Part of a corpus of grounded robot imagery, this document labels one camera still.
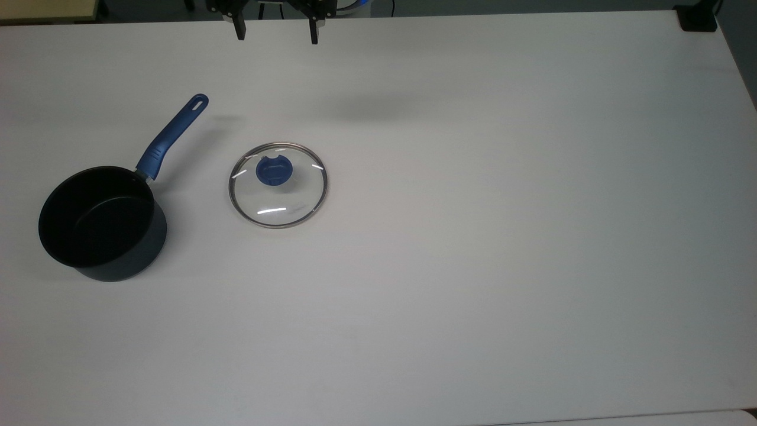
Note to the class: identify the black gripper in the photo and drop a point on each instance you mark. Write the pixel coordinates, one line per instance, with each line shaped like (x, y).
(227, 6)

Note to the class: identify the glass lid with blue knob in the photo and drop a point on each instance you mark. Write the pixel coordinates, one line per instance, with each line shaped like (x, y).
(278, 189)

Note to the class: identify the robot arm with blue light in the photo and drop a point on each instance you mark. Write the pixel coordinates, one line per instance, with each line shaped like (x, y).
(356, 5)

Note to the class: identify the black table clamp mount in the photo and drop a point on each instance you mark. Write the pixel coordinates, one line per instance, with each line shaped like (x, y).
(698, 18)

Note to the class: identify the light wooden table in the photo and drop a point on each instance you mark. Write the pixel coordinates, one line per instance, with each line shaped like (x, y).
(41, 9)

